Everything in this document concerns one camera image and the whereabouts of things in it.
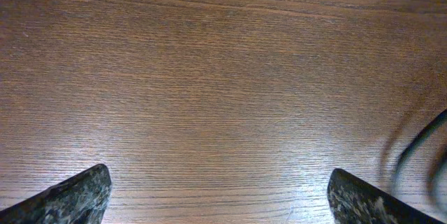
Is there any black cable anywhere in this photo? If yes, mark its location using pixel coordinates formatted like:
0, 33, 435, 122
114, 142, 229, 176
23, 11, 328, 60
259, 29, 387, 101
390, 108, 447, 214

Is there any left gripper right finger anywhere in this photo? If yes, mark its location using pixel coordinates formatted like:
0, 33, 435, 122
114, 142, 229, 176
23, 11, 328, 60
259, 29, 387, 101
327, 168, 443, 224

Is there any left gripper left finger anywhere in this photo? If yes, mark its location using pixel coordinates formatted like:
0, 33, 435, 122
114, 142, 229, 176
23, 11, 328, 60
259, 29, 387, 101
1, 164, 112, 224

